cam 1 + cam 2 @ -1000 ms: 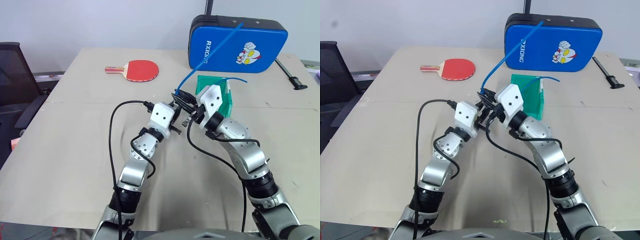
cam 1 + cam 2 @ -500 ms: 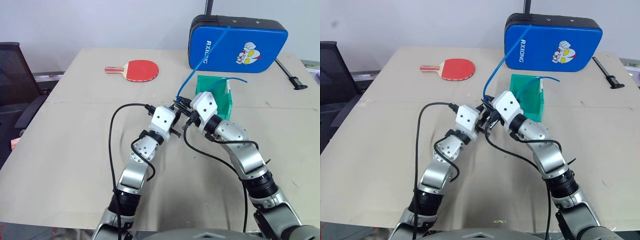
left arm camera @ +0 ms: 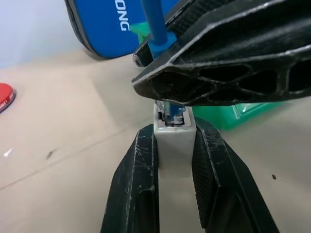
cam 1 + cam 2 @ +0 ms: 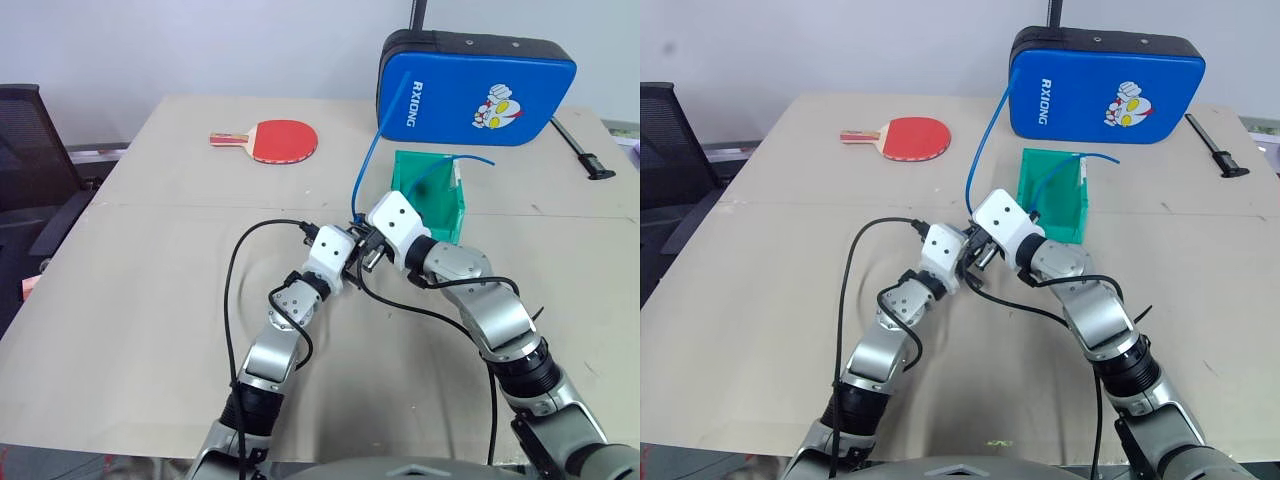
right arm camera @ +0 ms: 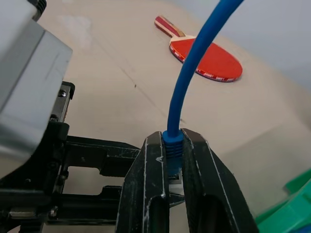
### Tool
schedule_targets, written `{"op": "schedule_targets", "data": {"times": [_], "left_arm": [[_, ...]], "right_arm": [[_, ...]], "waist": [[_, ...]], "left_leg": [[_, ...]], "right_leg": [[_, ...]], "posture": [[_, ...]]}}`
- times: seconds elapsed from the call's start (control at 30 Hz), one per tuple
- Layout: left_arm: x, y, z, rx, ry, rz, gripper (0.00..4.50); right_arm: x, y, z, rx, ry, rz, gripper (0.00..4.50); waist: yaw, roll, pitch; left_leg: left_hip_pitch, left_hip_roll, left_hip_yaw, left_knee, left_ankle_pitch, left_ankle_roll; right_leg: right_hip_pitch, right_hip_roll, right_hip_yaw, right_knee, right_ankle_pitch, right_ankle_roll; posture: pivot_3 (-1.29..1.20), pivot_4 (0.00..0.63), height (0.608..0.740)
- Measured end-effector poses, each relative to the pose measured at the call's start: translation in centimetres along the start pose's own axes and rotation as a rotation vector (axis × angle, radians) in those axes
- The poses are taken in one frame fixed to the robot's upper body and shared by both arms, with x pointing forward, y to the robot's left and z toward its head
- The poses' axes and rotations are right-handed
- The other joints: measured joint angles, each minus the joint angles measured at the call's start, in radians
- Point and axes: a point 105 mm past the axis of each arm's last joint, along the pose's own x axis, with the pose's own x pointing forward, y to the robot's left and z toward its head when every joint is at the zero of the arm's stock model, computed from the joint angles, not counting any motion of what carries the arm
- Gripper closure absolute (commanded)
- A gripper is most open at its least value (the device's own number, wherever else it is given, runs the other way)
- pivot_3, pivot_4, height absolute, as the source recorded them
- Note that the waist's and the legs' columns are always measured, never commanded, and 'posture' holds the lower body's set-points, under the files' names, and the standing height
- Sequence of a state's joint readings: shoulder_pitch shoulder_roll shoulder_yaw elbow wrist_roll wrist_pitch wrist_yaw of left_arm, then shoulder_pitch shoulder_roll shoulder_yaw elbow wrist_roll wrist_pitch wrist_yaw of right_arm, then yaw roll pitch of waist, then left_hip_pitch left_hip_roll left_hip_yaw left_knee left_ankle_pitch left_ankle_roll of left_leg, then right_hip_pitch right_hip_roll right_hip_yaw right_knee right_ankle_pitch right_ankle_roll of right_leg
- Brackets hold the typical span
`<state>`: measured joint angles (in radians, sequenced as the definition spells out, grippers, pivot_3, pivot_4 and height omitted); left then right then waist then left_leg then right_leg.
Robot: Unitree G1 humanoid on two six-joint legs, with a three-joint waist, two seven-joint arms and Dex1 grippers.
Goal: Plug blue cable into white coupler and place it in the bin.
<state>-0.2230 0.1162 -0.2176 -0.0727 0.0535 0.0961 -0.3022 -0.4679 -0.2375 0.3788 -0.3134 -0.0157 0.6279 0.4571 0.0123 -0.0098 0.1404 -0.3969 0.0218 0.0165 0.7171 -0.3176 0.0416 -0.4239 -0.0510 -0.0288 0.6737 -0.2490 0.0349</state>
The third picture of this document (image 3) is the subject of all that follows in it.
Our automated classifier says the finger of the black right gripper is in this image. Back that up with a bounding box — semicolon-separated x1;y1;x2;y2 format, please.
133;0;268;68
131;0;311;107

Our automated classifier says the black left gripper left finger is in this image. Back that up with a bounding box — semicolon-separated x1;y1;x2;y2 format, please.
100;123;160;233

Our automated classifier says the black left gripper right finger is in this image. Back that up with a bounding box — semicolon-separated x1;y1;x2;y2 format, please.
191;117;280;233

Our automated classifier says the blue ethernet cable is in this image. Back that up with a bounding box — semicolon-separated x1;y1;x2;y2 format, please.
140;0;187;127

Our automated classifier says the white coupler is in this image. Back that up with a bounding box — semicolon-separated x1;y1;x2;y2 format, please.
153;102;197;180

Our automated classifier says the green plastic bin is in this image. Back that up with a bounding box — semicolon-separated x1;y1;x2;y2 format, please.
130;21;292;132

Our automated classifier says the blue zippered case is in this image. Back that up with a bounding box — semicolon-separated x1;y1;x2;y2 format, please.
64;0;181;61

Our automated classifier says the red round lid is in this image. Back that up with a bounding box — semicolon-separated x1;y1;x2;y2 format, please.
0;83;17;115

